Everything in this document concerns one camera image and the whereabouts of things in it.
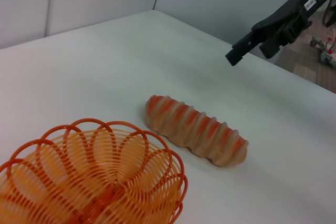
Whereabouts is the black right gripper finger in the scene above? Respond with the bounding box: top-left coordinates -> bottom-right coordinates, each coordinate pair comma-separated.
259,38 -> 283,59
225,30 -> 274,66

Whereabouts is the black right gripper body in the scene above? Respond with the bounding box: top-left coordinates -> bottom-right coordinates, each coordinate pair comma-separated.
250,0 -> 336,46

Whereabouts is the orange striped bread loaf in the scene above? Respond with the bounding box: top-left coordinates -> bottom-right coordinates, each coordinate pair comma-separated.
143,94 -> 250,168

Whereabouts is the orange plastic wire basket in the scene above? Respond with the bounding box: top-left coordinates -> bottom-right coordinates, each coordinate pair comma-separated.
0,118 -> 189,224

